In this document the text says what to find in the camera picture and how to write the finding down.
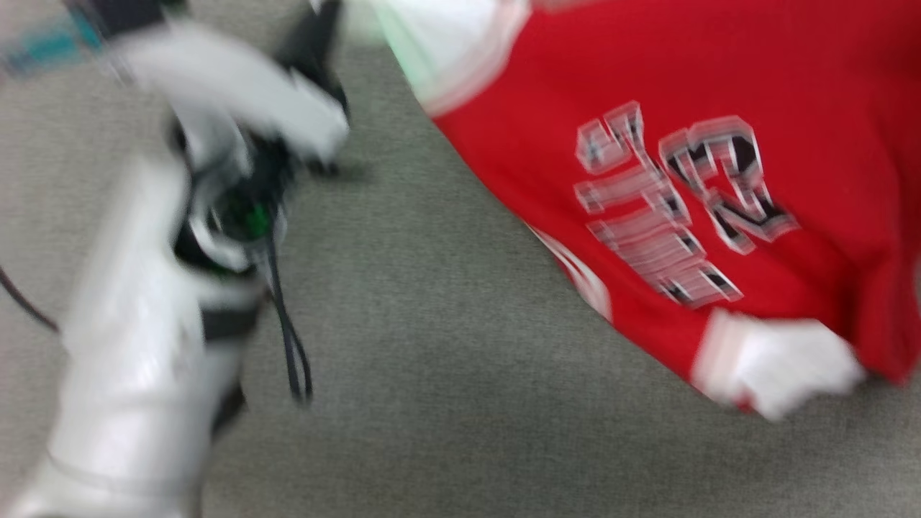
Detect thin black looped cable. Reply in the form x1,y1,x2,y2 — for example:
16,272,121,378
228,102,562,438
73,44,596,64
260,216,314,405

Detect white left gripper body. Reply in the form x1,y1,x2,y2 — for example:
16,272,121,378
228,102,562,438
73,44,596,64
114,20,351,164

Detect red white basketball jersey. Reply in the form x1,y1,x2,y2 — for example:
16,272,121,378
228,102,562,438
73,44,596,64
367,0,921,422

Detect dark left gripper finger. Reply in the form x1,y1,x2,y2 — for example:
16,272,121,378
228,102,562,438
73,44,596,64
277,0,350,105

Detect grey fabric sofa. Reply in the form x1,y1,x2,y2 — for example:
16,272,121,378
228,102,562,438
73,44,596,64
0,0,921,518

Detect teal cable connector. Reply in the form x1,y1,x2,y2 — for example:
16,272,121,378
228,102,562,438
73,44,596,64
0,13,105,76

